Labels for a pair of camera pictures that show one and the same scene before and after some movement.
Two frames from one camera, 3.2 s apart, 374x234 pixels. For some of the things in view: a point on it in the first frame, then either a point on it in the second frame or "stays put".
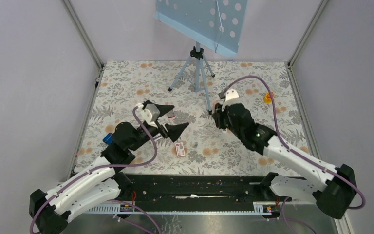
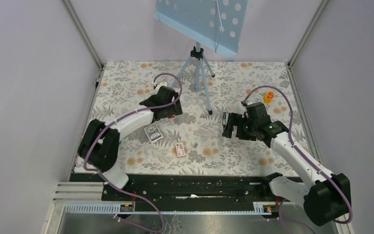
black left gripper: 174,131 to 174,110
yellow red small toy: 267,98 stays put
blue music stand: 216,24 stays put
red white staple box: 180,149 stays put
